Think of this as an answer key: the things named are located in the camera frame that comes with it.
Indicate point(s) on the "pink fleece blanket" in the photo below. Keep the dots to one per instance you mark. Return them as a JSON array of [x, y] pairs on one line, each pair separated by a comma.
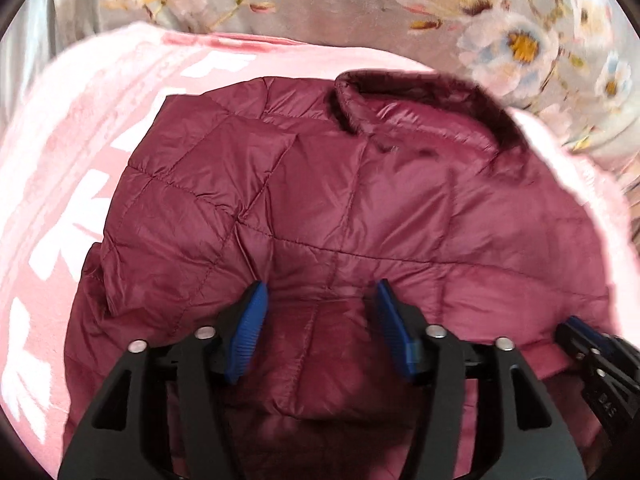
[[60, 170]]

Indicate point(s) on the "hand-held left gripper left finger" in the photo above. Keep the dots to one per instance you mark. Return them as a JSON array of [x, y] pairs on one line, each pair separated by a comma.
[[249, 331]]

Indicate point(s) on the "grey floral bed sheet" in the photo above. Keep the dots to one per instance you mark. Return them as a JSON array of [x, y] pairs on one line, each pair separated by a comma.
[[400, 10]]

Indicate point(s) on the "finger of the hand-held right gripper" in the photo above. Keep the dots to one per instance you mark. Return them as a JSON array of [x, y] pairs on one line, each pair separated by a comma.
[[575, 337]]

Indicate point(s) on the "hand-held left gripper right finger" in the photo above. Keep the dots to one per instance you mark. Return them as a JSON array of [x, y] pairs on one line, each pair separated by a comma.
[[395, 332]]

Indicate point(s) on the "maroon quilted jacket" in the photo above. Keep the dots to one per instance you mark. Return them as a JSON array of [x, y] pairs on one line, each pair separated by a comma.
[[350, 200]]

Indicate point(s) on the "silver grey satin cloth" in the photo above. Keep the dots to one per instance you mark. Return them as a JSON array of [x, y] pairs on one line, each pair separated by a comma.
[[32, 30]]

